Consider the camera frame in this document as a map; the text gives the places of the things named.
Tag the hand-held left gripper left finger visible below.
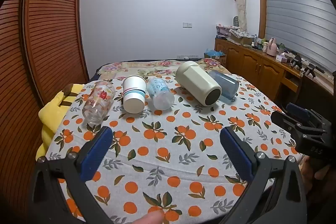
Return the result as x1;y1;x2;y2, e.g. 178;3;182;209
28;126;116;224

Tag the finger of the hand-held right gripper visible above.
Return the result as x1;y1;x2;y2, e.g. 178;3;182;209
270;110;306;140
286;102;319;123

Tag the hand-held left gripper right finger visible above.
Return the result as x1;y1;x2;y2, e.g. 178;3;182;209
218;126;309;224

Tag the glass cup with red flowers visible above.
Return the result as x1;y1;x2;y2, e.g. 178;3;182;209
82;80;115;125

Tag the blue translucent plastic cup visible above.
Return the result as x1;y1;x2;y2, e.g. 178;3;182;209
209;70;240;104

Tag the white striped paper cup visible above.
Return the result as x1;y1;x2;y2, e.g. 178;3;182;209
122;75;147;113

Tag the cream thermos cup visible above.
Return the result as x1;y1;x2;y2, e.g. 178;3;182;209
175;61;222;107

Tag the clear plastic cup blue print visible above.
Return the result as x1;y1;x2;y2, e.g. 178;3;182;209
146;76;175;110

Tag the person's right hand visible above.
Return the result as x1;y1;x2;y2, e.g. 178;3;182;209
299;154;332;194

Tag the person's left hand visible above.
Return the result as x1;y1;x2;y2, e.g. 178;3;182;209
128;210;166;224

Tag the black mini tripod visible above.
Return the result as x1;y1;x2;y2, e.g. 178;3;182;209
302;64;318;79
290;55;303;69

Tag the yellow plush toy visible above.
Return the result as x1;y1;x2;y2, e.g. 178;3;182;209
35;84;86;161

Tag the pink kettle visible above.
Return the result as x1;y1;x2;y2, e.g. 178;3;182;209
266;38;279;56

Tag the orange fruit print cloth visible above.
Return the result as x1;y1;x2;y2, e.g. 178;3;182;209
45;73;302;224

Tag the wooden sideboard cabinet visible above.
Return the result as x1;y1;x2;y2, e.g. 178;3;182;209
215;38;305;102

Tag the cardboard box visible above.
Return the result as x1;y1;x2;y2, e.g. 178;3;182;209
230;30;255;46

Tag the grey window blind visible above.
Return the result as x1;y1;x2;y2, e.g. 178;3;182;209
262;0;336;75

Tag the blue plastic bag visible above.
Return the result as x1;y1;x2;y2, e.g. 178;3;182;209
204;48;224;58

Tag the floral quilt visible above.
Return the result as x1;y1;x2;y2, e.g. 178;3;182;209
96;59;231;81

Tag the stack of folded cloths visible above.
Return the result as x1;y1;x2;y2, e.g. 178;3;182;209
216;24;233;39

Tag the wooden louvered wardrobe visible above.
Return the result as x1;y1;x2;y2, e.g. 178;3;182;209
0;0;90;214

